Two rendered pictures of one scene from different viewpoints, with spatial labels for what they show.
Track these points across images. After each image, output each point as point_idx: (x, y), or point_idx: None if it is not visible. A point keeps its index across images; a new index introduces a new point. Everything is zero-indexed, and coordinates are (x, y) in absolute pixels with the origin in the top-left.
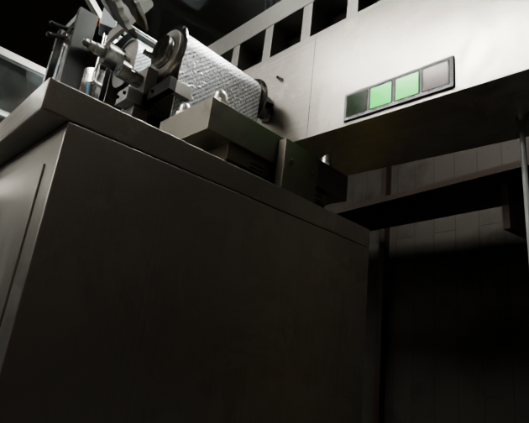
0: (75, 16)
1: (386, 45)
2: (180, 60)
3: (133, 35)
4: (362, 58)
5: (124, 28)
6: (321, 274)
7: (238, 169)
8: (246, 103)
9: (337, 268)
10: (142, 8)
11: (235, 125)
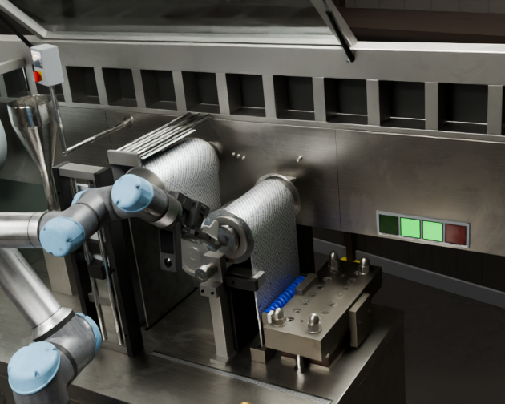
0: (89, 175)
1: (413, 182)
2: (250, 255)
3: (203, 243)
4: (389, 181)
5: (195, 243)
6: (385, 375)
7: (350, 385)
8: (288, 225)
9: (390, 360)
10: (216, 240)
11: (331, 338)
